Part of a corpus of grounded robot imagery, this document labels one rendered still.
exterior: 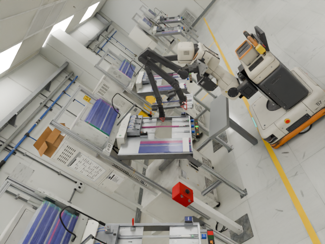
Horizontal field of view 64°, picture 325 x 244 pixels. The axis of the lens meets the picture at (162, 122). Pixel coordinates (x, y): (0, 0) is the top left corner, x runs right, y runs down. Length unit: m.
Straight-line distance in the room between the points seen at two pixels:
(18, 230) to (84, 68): 4.40
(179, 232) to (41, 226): 0.86
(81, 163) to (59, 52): 3.67
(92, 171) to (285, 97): 1.92
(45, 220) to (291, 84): 2.12
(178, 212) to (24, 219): 1.62
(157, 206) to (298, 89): 1.80
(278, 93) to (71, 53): 4.42
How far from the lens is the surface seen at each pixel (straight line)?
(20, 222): 2.00
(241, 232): 2.65
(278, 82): 2.43
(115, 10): 10.34
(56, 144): 2.70
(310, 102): 2.59
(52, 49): 6.01
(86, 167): 2.69
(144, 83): 4.03
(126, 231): 1.93
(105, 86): 3.81
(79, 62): 5.90
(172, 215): 3.06
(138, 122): 2.85
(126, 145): 2.63
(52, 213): 1.86
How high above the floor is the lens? 1.82
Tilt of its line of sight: 17 degrees down
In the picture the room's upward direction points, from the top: 55 degrees counter-clockwise
